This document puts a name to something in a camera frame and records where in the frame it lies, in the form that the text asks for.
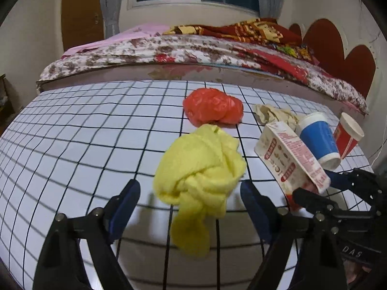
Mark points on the blue white paper cup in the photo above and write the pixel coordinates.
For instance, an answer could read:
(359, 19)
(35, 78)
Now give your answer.
(319, 142)

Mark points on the bed with red headboard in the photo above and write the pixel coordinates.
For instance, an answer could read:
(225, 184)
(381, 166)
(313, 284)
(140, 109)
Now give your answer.
(326, 42)

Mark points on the pink white carton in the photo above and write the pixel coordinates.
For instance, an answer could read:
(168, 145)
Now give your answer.
(287, 157)

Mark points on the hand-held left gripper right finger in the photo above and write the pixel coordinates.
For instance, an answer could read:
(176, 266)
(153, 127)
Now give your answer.
(255, 208)

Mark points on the orange plastic bag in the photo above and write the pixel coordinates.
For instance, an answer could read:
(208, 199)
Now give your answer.
(211, 105)

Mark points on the beige paper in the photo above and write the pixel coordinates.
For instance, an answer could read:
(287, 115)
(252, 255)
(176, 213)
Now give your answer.
(272, 113)

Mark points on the wooden door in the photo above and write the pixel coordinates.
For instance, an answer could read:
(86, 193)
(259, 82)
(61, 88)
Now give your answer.
(78, 12)

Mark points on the yellow cloth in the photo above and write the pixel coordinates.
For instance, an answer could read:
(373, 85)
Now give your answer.
(199, 169)

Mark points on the white checked tablecloth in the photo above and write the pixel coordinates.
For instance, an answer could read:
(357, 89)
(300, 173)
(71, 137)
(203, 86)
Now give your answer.
(75, 145)

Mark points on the pink sheet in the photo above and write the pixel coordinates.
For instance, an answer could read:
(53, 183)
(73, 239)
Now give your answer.
(133, 33)

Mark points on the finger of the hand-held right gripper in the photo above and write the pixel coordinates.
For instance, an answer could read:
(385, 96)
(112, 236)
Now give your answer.
(356, 181)
(311, 201)

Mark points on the red paper cup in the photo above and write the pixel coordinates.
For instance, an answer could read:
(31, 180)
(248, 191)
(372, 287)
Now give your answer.
(346, 139)

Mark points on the person's right hand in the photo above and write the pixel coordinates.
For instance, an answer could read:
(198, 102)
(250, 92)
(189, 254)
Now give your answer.
(355, 273)

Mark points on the red patterned blanket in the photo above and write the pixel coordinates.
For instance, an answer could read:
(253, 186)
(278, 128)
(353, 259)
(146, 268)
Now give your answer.
(257, 30)

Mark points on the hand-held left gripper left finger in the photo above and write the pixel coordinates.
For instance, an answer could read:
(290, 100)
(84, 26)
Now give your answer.
(125, 205)

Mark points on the floral bedsheet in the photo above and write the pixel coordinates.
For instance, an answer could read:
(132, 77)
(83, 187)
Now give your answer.
(121, 51)

